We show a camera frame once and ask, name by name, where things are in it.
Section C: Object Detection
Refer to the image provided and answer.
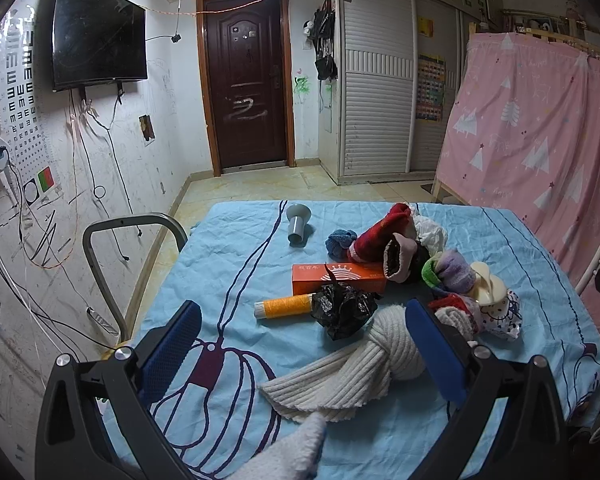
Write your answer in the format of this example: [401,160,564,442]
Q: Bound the dark brown wooden door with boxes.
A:
[196,0,296,176]

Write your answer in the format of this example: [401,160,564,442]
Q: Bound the blue knitted ball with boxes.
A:
[325,229,358,262]

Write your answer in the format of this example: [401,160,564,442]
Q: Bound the white patterned small cloth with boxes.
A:
[480,289,522,341]

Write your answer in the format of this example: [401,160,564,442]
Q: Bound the red fuzzy sock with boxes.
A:
[348,203,416,263]

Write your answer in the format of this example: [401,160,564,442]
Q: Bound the grey plastic funnel cup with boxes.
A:
[287,204,311,246]

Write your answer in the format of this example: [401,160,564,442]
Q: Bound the eye test wall chart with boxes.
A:
[0,4,59,208]

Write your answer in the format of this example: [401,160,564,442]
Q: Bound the cream oval plastic lid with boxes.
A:
[469,261,507,307]

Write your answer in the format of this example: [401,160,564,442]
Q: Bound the pink and black sock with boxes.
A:
[382,233,429,284]

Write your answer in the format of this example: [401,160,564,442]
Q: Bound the light blue bed sheet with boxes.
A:
[142,202,600,479]

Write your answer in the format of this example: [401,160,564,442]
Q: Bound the black plastic bag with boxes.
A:
[311,268,381,340]

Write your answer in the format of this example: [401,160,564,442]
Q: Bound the wall mounted black television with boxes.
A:
[52,0,147,91]

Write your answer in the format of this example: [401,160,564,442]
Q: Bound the white ribbed knotted towel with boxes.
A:
[258,303,477,424]

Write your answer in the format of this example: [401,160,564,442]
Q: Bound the grey metal bed rail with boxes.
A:
[82,212,188,342]

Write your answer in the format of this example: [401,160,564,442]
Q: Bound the colourful wall poster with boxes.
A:
[416,54,446,122]

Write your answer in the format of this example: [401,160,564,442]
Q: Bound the black bags on hook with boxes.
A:
[303,0,338,81]

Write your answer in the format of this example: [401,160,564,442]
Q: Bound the pink tree pattern curtain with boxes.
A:
[436,32,600,284]

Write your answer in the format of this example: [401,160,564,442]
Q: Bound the orange cardboard box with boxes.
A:
[291,262,387,295]

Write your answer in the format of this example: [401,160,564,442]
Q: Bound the green and purple sock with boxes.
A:
[422,249,476,294]

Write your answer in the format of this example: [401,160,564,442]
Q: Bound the white louvered wardrobe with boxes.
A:
[318,0,465,184]

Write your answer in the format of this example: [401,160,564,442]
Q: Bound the orange thread spool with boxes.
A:
[253,294,313,320]

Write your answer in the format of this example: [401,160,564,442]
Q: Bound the left white knit glove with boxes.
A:
[230,413,326,480]

